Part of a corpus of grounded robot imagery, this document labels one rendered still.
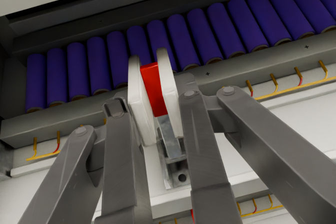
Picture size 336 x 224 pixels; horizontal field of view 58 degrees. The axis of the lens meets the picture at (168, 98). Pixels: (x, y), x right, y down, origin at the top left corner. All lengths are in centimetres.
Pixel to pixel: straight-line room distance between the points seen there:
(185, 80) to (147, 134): 4
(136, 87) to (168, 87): 2
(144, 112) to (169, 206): 11
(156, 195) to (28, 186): 11
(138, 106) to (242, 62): 12
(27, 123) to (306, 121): 22
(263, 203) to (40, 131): 29
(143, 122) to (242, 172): 10
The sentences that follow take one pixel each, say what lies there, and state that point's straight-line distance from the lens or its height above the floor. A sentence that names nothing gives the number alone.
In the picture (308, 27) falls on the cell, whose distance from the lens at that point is 29.
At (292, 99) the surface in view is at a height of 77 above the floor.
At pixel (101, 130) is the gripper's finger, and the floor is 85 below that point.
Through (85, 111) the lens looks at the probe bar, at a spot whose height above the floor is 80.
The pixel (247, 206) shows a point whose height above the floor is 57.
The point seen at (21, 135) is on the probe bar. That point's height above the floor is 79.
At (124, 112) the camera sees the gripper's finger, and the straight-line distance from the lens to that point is 15.
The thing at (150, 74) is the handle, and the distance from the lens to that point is 19.
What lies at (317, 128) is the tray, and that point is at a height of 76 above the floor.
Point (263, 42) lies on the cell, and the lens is 28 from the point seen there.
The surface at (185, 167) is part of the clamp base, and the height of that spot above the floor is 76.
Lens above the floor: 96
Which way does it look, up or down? 42 degrees down
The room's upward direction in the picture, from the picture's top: 17 degrees counter-clockwise
